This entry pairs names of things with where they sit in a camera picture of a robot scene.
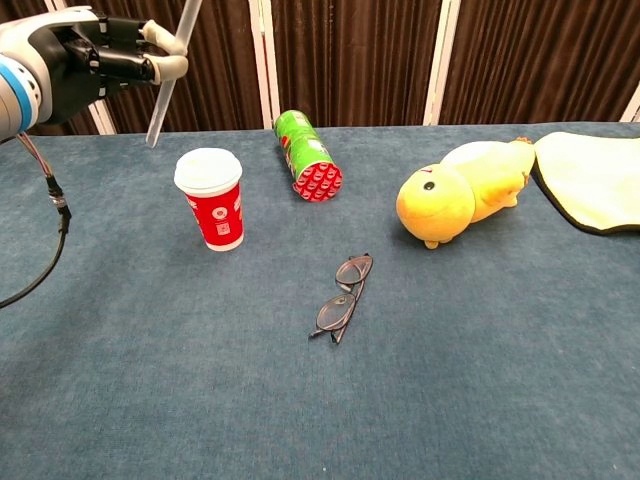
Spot transparent plastic straw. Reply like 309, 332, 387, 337
144, 0, 204, 149

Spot red paper cup white lid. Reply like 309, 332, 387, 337
173, 147, 245, 252

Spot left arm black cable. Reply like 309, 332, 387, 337
0, 132, 73, 309

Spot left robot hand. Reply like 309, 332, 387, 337
0, 5, 190, 126

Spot green chips can red lid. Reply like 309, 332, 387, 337
272, 109, 345, 203

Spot yellow plush duck toy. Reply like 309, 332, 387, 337
395, 136, 537, 250

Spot dark thin-frame eyeglasses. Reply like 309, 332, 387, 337
308, 252, 375, 346

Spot yellow cloth black edge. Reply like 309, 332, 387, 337
530, 131, 640, 236

